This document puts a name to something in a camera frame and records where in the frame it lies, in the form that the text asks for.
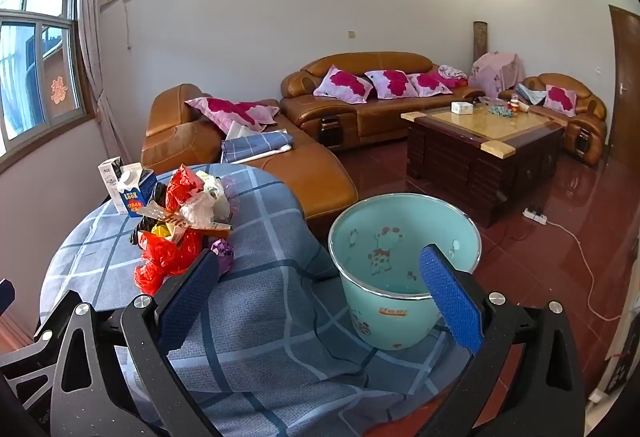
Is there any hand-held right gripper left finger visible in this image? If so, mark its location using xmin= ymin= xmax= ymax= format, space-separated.
xmin=50 ymin=249 xmax=226 ymax=437

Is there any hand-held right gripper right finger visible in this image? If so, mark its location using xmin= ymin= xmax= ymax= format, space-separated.
xmin=362 ymin=244 xmax=586 ymax=437

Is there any red plastic net bag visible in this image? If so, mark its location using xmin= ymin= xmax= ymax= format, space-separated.
xmin=133 ymin=227 xmax=203 ymax=296

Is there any purple foil wrapper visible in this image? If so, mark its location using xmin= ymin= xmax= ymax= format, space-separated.
xmin=210 ymin=238 xmax=235 ymax=274

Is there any white plastic bag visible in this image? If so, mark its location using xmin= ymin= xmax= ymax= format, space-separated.
xmin=180 ymin=171 xmax=233 ymax=230

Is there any teal cartoon print bucket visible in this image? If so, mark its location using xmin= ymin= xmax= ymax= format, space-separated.
xmin=328 ymin=194 xmax=482 ymax=350

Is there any black ribbed plastic tray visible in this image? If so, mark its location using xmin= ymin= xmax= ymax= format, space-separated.
xmin=129 ymin=181 xmax=168 ymax=245

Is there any blue plaid tablecloth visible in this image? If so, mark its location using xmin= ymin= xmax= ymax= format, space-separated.
xmin=39 ymin=163 xmax=481 ymax=437

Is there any blue milk carton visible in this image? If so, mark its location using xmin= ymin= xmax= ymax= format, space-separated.
xmin=116 ymin=164 xmax=156 ymax=218

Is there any dark wooden coffee table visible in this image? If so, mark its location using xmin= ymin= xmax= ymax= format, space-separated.
xmin=401 ymin=104 xmax=568 ymax=229

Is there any small white carton box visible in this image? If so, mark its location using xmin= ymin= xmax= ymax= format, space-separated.
xmin=97 ymin=156 xmax=126 ymax=215

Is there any folded blue plaid sheet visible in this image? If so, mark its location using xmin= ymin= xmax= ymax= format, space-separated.
xmin=221 ymin=129 xmax=293 ymax=164

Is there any brown leather chaise sofa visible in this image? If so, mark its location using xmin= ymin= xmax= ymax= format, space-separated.
xmin=141 ymin=84 xmax=359 ymax=233

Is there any pink floral pillow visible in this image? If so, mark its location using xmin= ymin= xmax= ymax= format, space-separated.
xmin=185 ymin=97 xmax=281 ymax=134
xmin=406 ymin=73 xmax=454 ymax=98
xmin=542 ymin=84 xmax=578 ymax=118
xmin=364 ymin=69 xmax=418 ymax=100
xmin=313 ymin=65 xmax=375 ymax=104

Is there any brown leather three-seat sofa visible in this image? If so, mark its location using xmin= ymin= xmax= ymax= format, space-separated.
xmin=280 ymin=52 xmax=493 ymax=152

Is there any light blue cloth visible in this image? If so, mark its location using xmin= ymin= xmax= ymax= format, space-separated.
xmin=515 ymin=83 xmax=547 ymax=106

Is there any crumpled pink blanket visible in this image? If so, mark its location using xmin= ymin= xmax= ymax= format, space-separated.
xmin=438 ymin=65 xmax=469 ymax=88

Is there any sliding glass window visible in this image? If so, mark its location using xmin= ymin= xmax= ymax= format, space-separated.
xmin=0 ymin=0 xmax=93 ymax=152

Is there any brown leather armchair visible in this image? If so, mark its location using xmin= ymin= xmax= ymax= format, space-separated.
xmin=498 ymin=73 xmax=608 ymax=165

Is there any pink floral cloth cover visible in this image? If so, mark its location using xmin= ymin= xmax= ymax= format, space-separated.
xmin=472 ymin=51 xmax=525 ymax=98

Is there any rolled standing mat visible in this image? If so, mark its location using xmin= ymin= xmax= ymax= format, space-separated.
xmin=472 ymin=20 xmax=488 ymax=68

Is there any pink curtain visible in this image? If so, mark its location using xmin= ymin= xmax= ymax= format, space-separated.
xmin=77 ymin=0 xmax=123 ymax=160

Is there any brown wooden door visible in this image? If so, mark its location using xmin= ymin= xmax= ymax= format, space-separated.
xmin=607 ymin=4 xmax=640 ymax=168

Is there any white power cable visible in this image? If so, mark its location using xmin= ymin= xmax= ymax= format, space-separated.
xmin=547 ymin=217 xmax=623 ymax=323

